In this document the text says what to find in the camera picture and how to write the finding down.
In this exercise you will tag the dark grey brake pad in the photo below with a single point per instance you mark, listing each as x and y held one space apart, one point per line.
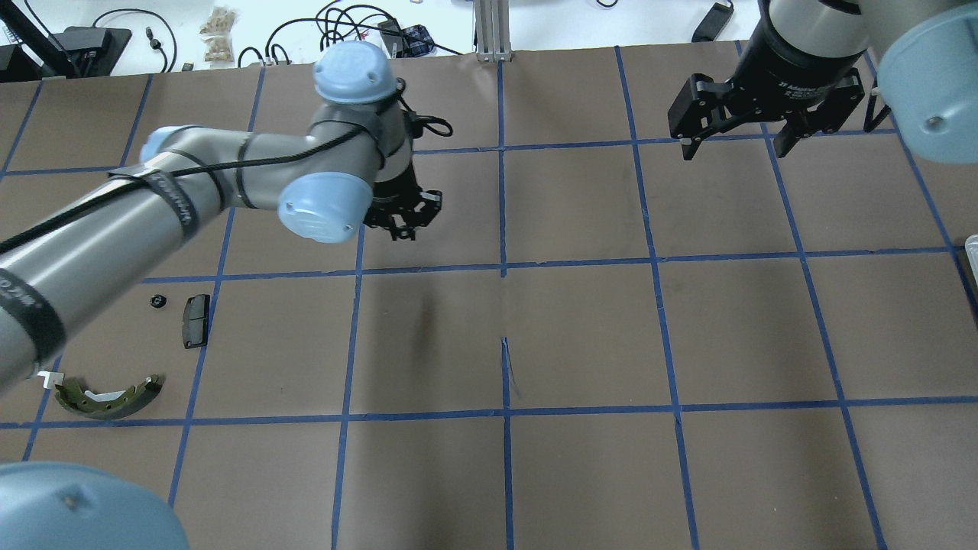
195 322

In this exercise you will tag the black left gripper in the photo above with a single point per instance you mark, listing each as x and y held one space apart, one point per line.
394 194

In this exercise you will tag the aluminium frame post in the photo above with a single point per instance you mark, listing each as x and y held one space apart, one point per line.
492 31

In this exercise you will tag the black power adapter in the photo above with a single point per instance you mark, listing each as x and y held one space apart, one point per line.
714 21

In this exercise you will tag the silver metal tray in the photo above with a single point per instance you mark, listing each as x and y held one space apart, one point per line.
970 249

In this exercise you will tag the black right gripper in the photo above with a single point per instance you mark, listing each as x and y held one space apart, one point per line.
795 70

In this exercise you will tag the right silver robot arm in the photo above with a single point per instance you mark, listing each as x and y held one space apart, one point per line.
926 64

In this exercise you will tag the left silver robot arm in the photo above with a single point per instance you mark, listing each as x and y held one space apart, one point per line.
353 167

